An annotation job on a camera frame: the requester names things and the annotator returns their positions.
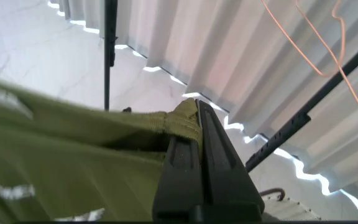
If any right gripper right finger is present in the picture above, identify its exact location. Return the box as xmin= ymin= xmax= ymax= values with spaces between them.
xmin=197 ymin=99 xmax=265 ymax=222

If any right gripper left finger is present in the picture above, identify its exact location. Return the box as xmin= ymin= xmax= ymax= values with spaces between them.
xmin=152 ymin=136 xmax=205 ymax=222

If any green printed shirt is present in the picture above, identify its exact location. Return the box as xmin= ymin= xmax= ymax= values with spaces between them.
xmin=0 ymin=76 xmax=203 ymax=222

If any white laundry basket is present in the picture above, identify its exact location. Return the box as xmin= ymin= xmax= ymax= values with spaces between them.
xmin=259 ymin=187 xmax=323 ymax=222

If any black clothes rack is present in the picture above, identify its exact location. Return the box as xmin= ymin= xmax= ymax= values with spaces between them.
xmin=103 ymin=0 xmax=358 ymax=174

